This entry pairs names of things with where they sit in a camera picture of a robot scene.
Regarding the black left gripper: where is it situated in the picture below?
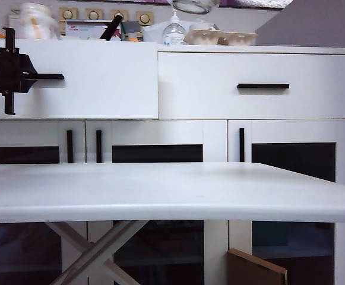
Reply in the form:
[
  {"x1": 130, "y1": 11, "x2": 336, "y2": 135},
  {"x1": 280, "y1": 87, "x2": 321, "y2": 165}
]
[{"x1": 0, "y1": 27, "x2": 39, "y2": 115}]

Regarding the black drawer bar handle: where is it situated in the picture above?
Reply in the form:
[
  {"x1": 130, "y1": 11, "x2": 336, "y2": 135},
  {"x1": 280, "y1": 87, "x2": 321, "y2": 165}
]
[
  {"x1": 29, "y1": 74, "x2": 65, "y2": 81},
  {"x1": 236, "y1": 83, "x2": 290, "y2": 90}
]

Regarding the white cabinet drawer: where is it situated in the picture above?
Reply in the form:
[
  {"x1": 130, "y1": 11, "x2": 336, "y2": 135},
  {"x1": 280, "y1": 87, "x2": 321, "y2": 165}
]
[
  {"x1": 0, "y1": 39, "x2": 160, "y2": 121},
  {"x1": 157, "y1": 52, "x2": 345, "y2": 120}
]

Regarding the white plastic wrapped bundle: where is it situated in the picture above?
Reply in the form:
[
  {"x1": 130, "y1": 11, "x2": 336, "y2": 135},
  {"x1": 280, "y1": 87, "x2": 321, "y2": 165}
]
[{"x1": 13, "y1": 2, "x2": 61, "y2": 40}]

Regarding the white glass cabinet door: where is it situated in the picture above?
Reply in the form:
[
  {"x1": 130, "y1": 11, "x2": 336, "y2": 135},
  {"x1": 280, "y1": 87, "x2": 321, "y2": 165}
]
[
  {"x1": 227, "y1": 119, "x2": 345, "y2": 285},
  {"x1": 0, "y1": 120, "x2": 86, "y2": 285},
  {"x1": 86, "y1": 120, "x2": 228, "y2": 285}
]

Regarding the white printed paper box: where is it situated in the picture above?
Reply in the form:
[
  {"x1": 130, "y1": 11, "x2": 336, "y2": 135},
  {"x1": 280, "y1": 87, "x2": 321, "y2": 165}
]
[{"x1": 65, "y1": 20, "x2": 122, "y2": 41}]

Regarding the beige square knob panel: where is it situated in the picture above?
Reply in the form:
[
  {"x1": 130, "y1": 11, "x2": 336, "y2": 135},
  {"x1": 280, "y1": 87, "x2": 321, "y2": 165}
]
[
  {"x1": 110, "y1": 9, "x2": 129, "y2": 20},
  {"x1": 135, "y1": 11, "x2": 154, "y2": 26},
  {"x1": 59, "y1": 7, "x2": 80, "y2": 21},
  {"x1": 85, "y1": 8, "x2": 105, "y2": 20}
]

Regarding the black cylindrical tool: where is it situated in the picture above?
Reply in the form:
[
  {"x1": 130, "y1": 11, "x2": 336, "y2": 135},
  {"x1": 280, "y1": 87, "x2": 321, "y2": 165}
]
[{"x1": 99, "y1": 16, "x2": 123, "y2": 40}]

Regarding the grey card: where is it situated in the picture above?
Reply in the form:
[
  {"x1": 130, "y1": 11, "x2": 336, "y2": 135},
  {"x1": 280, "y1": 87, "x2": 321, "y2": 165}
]
[{"x1": 121, "y1": 21, "x2": 140, "y2": 34}]

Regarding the clear pump sanitizer bottle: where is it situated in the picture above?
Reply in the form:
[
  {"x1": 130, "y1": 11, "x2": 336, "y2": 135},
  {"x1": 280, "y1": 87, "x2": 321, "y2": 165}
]
[{"x1": 162, "y1": 8, "x2": 188, "y2": 46}]

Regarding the white crossed table leg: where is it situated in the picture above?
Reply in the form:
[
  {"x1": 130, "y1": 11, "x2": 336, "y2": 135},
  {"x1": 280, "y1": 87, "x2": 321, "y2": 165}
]
[
  {"x1": 49, "y1": 220, "x2": 149, "y2": 285},
  {"x1": 46, "y1": 221, "x2": 140, "y2": 285}
]

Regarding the beige egg carton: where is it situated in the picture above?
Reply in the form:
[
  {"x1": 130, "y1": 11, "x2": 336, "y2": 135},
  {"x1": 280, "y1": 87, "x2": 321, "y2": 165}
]
[{"x1": 183, "y1": 29, "x2": 259, "y2": 47}]

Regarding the white sideboard cabinet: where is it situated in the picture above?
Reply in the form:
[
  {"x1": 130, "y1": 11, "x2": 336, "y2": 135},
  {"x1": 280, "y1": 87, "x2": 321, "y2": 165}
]
[{"x1": 0, "y1": 38, "x2": 345, "y2": 285}]

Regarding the teal box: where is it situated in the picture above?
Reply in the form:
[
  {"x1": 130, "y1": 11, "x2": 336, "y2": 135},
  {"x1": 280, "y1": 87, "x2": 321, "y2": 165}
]
[{"x1": 252, "y1": 221, "x2": 290, "y2": 247}]

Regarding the flat brown cardboard box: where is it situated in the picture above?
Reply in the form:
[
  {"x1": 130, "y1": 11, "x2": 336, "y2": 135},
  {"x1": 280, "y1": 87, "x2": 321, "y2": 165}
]
[{"x1": 227, "y1": 248, "x2": 288, "y2": 285}]

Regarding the black vertical door handle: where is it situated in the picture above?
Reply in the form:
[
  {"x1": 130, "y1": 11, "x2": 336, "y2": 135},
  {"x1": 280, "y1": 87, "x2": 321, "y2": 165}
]
[
  {"x1": 239, "y1": 128, "x2": 245, "y2": 163},
  {"x1": 67, "y1": 129, "x2": 74, "y2": 164},
  {"x1": 96, "y1": 129, "x2": 103, "y2": 163}
]

